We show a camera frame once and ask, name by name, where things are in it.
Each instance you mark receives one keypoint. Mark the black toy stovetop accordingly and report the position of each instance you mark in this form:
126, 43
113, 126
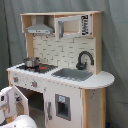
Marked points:
41, 68

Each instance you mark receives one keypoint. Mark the red right stove knob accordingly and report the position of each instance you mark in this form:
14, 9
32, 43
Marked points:
34, 84

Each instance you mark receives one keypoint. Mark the white oven door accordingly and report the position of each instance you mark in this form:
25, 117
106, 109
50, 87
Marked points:
21, 102

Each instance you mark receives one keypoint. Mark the grey toy sink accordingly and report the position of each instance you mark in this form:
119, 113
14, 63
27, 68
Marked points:
73, 74

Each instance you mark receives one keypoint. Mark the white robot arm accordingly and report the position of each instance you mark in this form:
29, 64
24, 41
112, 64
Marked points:
22, 121

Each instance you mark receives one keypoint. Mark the white toy microwave door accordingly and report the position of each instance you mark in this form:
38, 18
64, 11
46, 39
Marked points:
72, 26

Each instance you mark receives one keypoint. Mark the wooden toy kitchen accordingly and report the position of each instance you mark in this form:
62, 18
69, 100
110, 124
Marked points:
64, 54

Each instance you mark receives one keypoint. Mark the grey range hood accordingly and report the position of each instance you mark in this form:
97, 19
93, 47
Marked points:
39, 27

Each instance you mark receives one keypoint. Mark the black toy faucet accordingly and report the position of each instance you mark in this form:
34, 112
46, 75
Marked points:
85, 61

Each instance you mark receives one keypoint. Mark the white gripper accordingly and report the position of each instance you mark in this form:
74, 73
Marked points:
7, 104

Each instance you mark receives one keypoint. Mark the small metal pot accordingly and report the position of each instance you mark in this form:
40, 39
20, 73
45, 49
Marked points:
31, 61

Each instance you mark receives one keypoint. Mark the white cabinet door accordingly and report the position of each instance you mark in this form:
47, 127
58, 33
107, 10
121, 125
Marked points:
63, 108

